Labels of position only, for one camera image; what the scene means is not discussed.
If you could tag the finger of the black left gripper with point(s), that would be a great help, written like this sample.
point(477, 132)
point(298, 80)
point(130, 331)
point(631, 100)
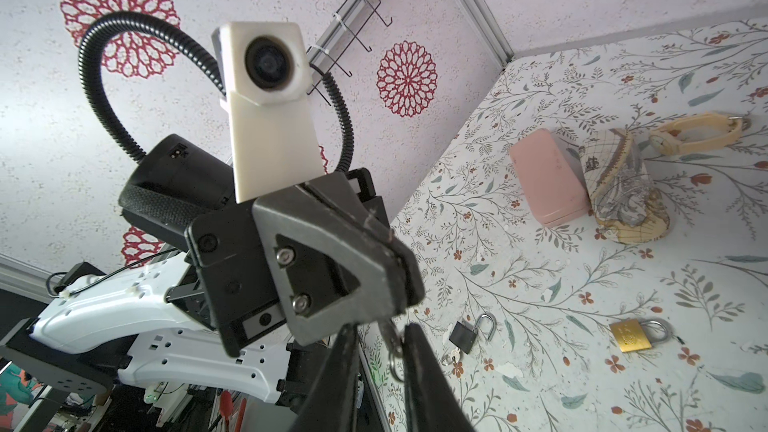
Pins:
point(332, 261)

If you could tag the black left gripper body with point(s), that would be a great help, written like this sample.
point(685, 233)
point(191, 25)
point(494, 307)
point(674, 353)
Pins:
point(230, 262)

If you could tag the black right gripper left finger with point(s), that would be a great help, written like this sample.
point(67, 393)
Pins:
point(331, 404)

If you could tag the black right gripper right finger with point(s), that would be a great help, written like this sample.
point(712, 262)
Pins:
point(429, 402)

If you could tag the small silver key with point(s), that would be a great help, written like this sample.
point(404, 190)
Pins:
point(393, 343)

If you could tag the black padlock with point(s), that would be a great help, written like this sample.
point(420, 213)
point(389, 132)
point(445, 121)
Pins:
point(464, 335)

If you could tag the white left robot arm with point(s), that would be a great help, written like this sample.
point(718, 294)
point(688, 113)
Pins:
point(150, 324)

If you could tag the small brass padlock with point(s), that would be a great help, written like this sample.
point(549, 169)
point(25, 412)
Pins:
point(634, 335)

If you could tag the pink glasses case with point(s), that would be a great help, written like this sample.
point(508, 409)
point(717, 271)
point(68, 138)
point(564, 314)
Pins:
point(553, 191)

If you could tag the map print glasses case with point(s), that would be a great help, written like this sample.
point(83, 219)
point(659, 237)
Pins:
point(625, 201)

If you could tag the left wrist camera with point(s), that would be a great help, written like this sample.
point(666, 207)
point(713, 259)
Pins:
point(266, 77)

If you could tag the black wire wall basket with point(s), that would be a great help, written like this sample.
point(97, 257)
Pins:
point(345, 30)

